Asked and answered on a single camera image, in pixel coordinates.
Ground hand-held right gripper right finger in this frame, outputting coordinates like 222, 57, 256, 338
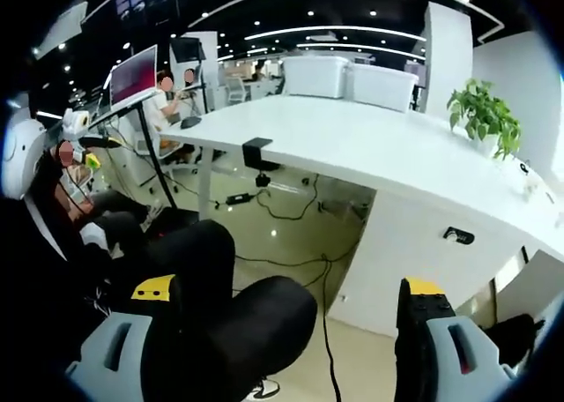
395, 276, 517, 402

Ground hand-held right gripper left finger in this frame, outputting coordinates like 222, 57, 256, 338
64, 274, 184, 402

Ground black fixed fixture clamp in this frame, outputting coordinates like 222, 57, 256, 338
242, 137, 273, 187

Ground white desk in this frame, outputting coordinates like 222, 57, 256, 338
158, 93, 564, 339

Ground black backpack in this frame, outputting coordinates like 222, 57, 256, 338
497, 313, 547, 368

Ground black monitor floor stand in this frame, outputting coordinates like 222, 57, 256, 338
137, 101, 180, 212

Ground white worn chest device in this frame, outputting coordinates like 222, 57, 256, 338
2, 118, 46, 200

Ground red-screen monitor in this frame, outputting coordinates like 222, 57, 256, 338
108, 44, 159, 110

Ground white office chair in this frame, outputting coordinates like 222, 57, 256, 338
134, 137, 199, 174

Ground white ceiling-hung box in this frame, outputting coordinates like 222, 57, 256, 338
33, 0, 89, 62

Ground small black monitor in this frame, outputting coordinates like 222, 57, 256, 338
169, 35, 204, 63

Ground large dark hanging screen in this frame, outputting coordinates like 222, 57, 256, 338
115, 0, 178, 24

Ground person's black trouser legs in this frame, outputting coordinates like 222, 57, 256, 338
83, 219, 319, 402

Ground white sneaker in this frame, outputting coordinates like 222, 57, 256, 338
246, 377, 281, 402

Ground white paper cup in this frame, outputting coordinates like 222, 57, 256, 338
515, 159, 537, 187

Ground potted green plant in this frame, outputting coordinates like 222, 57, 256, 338
447, 78, 522, 160

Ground black floor cable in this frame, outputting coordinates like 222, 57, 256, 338
233, 234, 367, 402

